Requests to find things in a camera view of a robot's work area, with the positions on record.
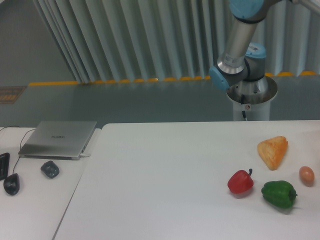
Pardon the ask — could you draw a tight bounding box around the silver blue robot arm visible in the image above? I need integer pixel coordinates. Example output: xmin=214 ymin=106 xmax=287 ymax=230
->
xmin=209 ymin=0 xmax=320 ymax=91

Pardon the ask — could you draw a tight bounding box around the red toy bell pepper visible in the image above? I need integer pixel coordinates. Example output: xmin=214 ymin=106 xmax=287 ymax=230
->
xmin=227 ymin=168 xmax=254 ymax=194

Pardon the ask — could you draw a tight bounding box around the green toy bell pepper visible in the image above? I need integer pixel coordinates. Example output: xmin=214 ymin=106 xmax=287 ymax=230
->
xmin=261 ymin=180 xmax=297 ymax=209

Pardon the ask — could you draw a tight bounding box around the white laptop plug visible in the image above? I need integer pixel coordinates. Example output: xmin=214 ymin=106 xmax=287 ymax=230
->
xmin=79 ymin=153 xmax=91 ymax=158

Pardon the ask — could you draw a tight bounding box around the white folding partition screen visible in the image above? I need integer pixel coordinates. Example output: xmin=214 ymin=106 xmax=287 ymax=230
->
xmin=34 ymin=0 xmax=320 ymax=84

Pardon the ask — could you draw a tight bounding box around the silver closed laptop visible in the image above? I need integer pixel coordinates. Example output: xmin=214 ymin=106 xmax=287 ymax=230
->
xmin=18 ymin=121 xmax=97 ymax=161

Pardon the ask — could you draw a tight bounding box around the orange toy bread wedge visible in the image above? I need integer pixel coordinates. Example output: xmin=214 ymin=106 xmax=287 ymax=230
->
xmin=257 ymin=136 xmax=288 ymax=171

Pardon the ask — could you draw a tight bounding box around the small dark blue-grey tray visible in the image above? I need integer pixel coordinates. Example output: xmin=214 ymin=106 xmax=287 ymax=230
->
xmin=40 ymin=160 xmax=60 ymax=179

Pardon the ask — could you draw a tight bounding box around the white side table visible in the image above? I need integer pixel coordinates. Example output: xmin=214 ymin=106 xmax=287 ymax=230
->
xmin=0 ymin=127 xmax=101 ymax=240

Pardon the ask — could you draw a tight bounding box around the brown toy egg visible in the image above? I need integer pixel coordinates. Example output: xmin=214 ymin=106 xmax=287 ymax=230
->
xmin=299 ymin=166 xmax=315 ymax=186

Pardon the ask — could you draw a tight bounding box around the black keyboard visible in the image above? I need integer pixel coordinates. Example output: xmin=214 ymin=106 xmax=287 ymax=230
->
xmin=0 ymin=152 xmax=10 ymax=181

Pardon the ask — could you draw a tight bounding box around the black computer mouse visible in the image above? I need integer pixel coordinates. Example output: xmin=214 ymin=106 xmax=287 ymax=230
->
xmin=3 ymin=173 xmax=20 ymax=196

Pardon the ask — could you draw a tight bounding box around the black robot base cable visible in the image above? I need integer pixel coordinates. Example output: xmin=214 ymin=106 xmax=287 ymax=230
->
xmin=240 ymin=94 xmax=249 ymax=122

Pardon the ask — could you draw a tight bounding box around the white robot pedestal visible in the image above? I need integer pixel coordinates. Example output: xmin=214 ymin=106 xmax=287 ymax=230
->
xmin=226 ymin=76 xmax=278 ymax=121

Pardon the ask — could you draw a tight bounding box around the black mouse cable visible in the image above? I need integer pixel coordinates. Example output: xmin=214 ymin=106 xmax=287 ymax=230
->
xmin=0 ymin=125 xmax=36 ymax=175

